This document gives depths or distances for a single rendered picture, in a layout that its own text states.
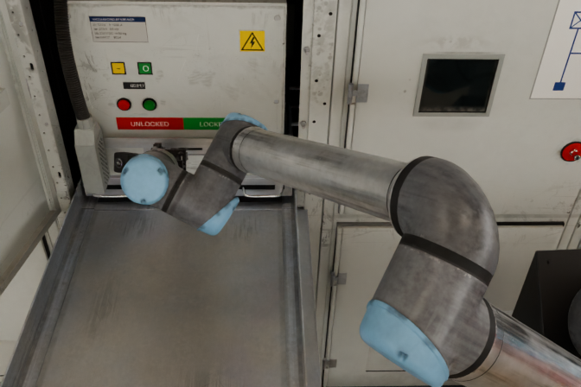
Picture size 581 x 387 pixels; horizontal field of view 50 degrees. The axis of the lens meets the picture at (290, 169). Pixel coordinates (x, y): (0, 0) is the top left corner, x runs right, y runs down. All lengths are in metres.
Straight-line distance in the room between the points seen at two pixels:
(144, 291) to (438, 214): 0.87
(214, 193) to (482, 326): 0.59
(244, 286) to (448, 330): 0.78
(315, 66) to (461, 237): 0.75
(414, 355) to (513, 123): 0.92
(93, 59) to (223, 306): 0.62
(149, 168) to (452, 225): 0.62
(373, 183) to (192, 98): 0.74
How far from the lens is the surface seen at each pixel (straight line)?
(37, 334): 1.43
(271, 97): 1.48
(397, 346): 0.73
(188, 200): 1.18
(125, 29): 1.43
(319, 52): 1.38
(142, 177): 1.17
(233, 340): 1.35
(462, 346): 0.77
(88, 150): 1.49
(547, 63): 1.49
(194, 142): 1.51
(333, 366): 2.13
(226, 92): 1.48
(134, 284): 1.48
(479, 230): 0.75
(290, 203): 1.64
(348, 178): 0.89
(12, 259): 1.62
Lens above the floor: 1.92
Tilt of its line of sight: 38 degrees down
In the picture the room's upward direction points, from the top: 2 degrees clockwise
